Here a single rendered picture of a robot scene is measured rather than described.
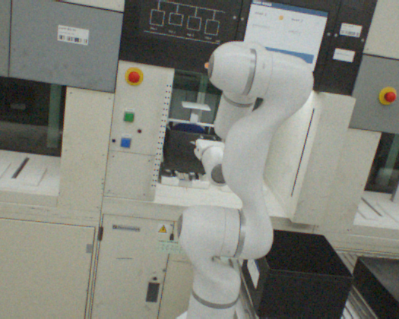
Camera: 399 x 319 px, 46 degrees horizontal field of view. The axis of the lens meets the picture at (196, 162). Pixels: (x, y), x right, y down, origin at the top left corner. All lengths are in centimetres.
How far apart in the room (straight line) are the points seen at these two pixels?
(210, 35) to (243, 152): 76
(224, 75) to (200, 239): 38
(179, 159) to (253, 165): 100
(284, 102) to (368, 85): 93
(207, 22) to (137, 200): 73
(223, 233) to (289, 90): 36
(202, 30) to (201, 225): 83
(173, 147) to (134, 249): 45
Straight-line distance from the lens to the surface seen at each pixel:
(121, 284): 205
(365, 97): 191
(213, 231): 109
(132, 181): 183
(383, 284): 173
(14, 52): 175
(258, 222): 109
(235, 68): 97
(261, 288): 149
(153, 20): 169
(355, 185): 203
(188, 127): 212
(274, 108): 102
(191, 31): 170
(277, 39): 176
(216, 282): 115
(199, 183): 206
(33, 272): 205
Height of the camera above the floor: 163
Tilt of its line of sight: 19 degrees down
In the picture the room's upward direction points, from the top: 10 degrees clockwise
